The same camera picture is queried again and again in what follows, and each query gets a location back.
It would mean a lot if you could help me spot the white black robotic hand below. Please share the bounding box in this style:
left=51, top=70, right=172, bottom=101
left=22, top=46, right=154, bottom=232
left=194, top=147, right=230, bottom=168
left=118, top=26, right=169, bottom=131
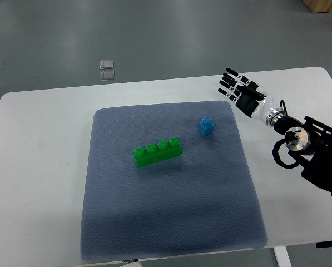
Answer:
left=218, top=68, right=286, bottom=126

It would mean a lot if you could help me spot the small blue block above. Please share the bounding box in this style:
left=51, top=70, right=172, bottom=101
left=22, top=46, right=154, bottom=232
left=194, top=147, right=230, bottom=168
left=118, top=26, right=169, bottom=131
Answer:
left=198, top=116, right=214, bottom=137

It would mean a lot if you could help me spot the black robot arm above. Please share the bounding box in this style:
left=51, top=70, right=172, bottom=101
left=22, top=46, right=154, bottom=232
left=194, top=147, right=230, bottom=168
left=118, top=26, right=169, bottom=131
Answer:
left=272, top=100, right=332, bottom=198

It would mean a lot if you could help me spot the long green block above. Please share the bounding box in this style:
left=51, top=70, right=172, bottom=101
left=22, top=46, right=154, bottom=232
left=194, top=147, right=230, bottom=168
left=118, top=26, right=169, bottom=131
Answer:
left=133, top=137, right=182, bottom=168

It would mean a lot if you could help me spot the wooden box corner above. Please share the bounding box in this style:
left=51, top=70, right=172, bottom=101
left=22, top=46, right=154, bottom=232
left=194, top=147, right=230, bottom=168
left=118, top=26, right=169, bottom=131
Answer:
left=303, top=0, right=332, bottom=13

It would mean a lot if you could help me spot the blue-grey textured mat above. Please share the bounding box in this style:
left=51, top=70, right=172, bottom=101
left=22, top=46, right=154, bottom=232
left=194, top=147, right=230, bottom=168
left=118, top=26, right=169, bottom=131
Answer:
left=81, top=101, right=267, bottom=261

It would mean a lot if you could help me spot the lower metal floor plate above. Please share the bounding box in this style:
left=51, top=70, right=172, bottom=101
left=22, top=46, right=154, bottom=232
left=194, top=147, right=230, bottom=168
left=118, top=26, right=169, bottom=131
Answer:
left=100, top=70, right=115, bottom=81

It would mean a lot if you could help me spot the white table leg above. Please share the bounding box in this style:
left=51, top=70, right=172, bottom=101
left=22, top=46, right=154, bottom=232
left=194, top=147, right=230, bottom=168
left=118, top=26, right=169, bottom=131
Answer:
left=273, top=246, right=292, bottom=267

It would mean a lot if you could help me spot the black table control panel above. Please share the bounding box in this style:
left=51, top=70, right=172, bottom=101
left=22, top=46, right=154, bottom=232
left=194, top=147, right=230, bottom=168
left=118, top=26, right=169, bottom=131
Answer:
left=315, top=241, right=332, bottom=249

